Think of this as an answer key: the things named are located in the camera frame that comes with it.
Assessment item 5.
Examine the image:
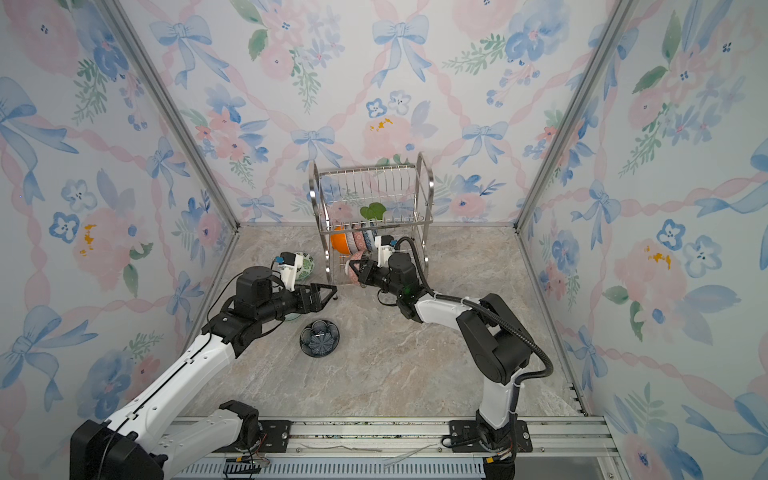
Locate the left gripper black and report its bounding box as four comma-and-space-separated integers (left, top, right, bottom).
258, 283, 337, 327

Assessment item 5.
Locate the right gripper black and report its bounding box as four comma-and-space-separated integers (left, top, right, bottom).
350, 261, 406, 303

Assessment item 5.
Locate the white bowl orange outside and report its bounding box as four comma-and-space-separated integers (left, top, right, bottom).
330, 227, 352, 256

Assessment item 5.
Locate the stainless steel dish rack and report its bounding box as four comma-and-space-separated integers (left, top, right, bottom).
308, 153, 435, 284

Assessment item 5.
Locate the black white floral bowl front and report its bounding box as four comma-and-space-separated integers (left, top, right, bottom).
344, 251, 370, 286

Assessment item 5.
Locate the black white floral bowl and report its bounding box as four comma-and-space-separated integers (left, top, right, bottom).
353, 231, 367, 252
344, 251, 370, 286

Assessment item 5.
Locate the blue white patterned plate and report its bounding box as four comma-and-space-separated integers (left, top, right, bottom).
362, 230, 377, 252

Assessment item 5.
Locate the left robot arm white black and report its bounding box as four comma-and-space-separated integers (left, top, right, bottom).
69, 266, 338, 479

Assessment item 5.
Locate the green leaf-shaped dish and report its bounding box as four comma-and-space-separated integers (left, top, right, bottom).
359, 202, 387, 221

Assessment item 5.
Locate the green leaf pattern bowl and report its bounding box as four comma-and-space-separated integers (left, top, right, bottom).
297, 253, 315, 282

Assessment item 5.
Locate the dark blue flower bowl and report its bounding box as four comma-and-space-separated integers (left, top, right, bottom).
299, 319, 340, 358

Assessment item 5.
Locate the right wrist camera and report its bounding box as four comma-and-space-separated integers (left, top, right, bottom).
374, 235, 397, 268

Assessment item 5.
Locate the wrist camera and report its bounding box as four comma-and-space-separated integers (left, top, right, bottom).
275, 252, 305, 291
374, 235, 397, 268

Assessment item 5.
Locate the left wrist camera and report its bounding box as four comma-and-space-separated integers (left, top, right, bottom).
275, 252, 305, 291

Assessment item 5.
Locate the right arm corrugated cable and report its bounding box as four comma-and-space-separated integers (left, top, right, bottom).
395, 236, 554, 385

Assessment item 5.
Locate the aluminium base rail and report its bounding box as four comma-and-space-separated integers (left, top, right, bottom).
107, 416, 631, 480

